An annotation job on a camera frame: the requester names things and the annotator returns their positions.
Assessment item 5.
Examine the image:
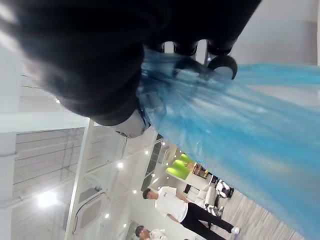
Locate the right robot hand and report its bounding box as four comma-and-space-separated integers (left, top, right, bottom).
0, 0, 263, 139

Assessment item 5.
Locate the blue plastic trash bag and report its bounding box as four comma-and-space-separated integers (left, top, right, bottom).
136, 48, 320, 236

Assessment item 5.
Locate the white display shelf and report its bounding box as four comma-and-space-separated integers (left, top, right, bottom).
184, 161, 213, 193

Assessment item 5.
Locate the person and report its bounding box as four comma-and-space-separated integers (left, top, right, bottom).
142, 186, 241, 236
135, 225, 173, 240

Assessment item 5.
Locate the white sofa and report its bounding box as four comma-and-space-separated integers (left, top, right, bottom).
194, 186, 216, 208

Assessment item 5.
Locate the white humanoid robot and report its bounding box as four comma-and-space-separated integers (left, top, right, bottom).
204, 179, 235, 216

